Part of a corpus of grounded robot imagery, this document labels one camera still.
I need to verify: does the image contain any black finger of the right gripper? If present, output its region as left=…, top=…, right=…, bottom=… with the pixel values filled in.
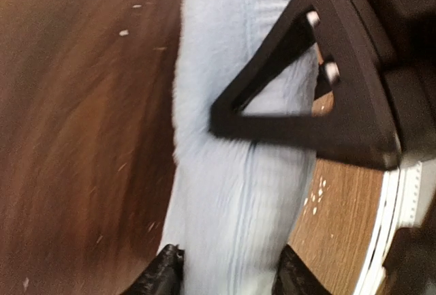
left=210, top=0, right=401, bottom=170

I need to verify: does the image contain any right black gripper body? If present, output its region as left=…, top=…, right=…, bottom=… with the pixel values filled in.
left=351, top=0, right=435, bottom=159

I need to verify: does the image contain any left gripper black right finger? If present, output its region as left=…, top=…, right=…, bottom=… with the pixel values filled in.
left=272, top=245, right=324, bottom=295

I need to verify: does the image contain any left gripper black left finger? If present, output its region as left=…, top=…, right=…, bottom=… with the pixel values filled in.
left=125, top=244, right=185, bottom=295

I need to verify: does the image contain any light blue towel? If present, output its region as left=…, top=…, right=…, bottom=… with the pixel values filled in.
left=161, top=0, right=315, bottom=294

